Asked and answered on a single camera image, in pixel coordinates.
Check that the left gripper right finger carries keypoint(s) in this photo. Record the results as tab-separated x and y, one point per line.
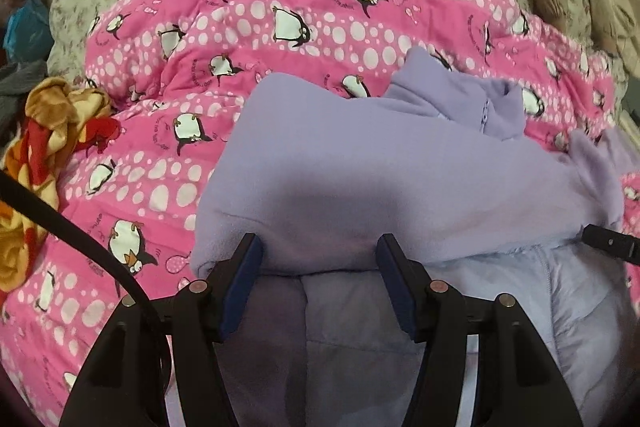
518	382

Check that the lilac fleece-lined jacket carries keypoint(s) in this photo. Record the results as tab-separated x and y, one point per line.
441	161

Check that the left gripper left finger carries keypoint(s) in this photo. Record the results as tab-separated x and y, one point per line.
139	354

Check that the yellow red cartoon blanket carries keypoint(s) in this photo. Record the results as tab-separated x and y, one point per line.
56	120

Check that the blue bag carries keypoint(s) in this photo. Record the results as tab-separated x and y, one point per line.
25	31

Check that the grey striped cloth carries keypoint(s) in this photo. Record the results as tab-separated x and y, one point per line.
17	80

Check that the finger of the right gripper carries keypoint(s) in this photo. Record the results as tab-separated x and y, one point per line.
616	245

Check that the pink penguin quilt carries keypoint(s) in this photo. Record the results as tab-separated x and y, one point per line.
179	73

